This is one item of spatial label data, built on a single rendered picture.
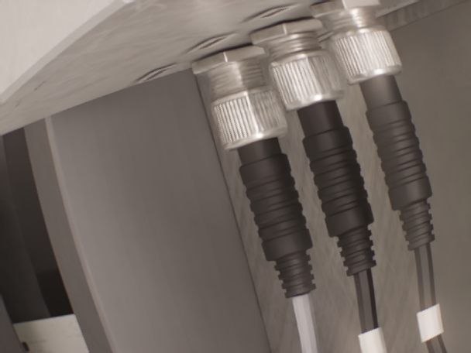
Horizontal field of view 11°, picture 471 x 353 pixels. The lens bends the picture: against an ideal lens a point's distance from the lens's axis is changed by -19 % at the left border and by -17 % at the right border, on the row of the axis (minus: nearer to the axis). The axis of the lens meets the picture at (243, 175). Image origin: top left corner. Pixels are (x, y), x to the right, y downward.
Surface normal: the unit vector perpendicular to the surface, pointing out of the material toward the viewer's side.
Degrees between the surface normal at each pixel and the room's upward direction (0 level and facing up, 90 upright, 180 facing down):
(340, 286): 90
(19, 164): 51
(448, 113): 90
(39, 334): 27
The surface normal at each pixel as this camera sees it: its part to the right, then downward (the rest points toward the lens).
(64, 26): -0.88, 0.25
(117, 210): 0.38, -0.11
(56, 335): 0.29, -0.42
